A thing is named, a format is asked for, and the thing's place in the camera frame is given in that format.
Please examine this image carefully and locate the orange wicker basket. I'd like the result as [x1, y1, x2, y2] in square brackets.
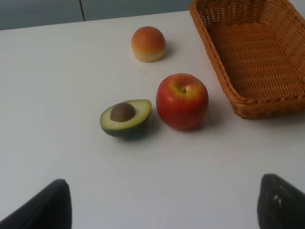
[190, 0, 305, 119]

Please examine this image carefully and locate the halved avocado with pit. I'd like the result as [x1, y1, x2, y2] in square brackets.
[100, 99, 152, 139]

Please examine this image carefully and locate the round bread bun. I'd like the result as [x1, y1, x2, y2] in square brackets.
[131, 26, 166, 62]

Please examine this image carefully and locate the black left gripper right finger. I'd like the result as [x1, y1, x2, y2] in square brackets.
[257, 174, 305, 229]

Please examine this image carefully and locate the red apple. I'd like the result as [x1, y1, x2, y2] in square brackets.
[156, 73, 209, 130]

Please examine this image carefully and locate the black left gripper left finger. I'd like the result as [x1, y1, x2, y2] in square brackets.
[0, 179, 72, 229]

